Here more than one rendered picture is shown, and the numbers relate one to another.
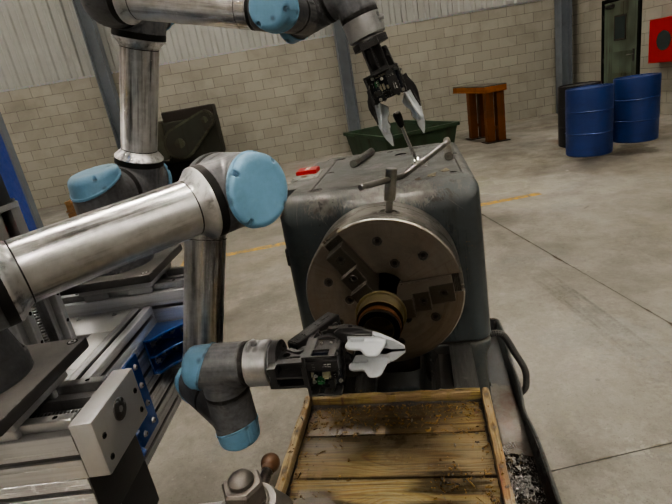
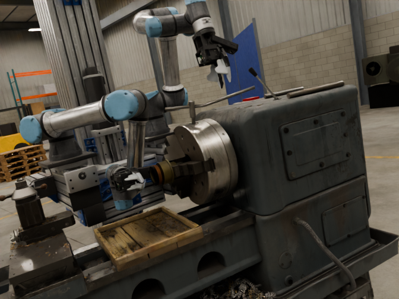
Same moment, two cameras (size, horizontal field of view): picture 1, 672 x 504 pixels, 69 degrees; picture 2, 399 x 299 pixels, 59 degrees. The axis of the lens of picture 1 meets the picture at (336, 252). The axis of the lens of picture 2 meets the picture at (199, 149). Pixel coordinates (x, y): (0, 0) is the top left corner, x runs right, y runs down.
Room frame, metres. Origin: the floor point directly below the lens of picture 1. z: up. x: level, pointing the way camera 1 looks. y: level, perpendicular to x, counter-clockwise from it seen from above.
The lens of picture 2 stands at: (0.11, -1.16, 1.35)
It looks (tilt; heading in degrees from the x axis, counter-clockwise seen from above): 9 degrees down; 52
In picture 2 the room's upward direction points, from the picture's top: 11 degrees counter-clockwise
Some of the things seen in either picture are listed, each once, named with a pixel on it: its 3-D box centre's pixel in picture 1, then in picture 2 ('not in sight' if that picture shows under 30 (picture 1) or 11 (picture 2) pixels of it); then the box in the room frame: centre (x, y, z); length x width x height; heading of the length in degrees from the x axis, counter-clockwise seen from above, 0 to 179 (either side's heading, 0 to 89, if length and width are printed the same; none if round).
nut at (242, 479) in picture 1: (243, 488); (21, 183); (0.34, 0.12, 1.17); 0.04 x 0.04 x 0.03
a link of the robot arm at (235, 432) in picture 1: (229, 410); (123, 194); (0.74, 0.24, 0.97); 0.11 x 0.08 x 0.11; 37
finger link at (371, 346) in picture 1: (374, 347); (133, 178); (0.67, -0.03, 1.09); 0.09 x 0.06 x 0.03; 78
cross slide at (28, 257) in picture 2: not in sight; (38, 250); (0.33, 0.06, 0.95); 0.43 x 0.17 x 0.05; 78
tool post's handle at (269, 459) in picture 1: (267, 471); (40, 187); (0.39, 0.11, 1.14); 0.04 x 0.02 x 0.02; 168
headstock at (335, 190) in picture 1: (387, 233); (277, 142); (1.33, -0.15, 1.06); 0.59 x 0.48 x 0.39; 168
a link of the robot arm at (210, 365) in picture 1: (219, 366); (116, 174); (0.72, 0.23, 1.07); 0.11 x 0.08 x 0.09; 78
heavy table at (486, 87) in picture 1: (479, 112); not in sight; (9.60, -3.20, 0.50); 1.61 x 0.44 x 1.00; 4
